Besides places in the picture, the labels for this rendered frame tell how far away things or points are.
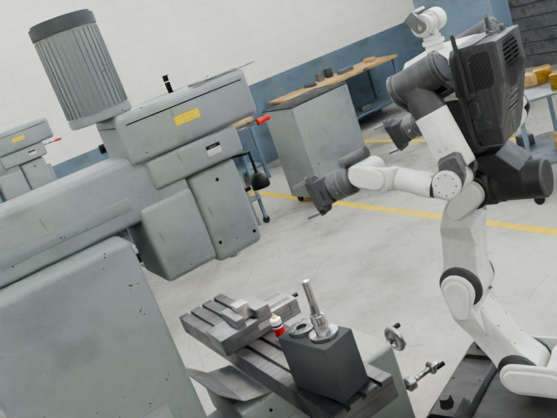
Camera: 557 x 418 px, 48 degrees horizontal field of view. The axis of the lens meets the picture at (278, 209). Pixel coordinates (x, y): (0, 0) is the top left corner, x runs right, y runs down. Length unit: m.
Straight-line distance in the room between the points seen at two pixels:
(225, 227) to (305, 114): 4.60
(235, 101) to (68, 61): 0.53
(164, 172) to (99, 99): 0.29
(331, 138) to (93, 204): 5.09
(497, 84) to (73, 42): 1.20
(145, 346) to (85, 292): 0.25
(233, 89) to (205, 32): 7.33
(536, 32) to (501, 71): 8.72
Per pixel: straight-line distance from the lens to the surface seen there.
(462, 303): 2.13
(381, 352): 2.53
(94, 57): 2.00
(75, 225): 1.96
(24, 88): 8.63
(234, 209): 2.14
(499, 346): 2.25
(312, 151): 6.69
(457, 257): 2.11
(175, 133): 2.01
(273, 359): 2.31
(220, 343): 2.44
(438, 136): 1.69
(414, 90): 1.69
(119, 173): 1.98
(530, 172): 1.91
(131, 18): 9.07
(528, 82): 5.52
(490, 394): 2.41
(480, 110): 1.83
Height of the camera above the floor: 2.00
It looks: 16 degrees down
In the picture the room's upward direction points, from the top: 20 degrees counter-clockwise
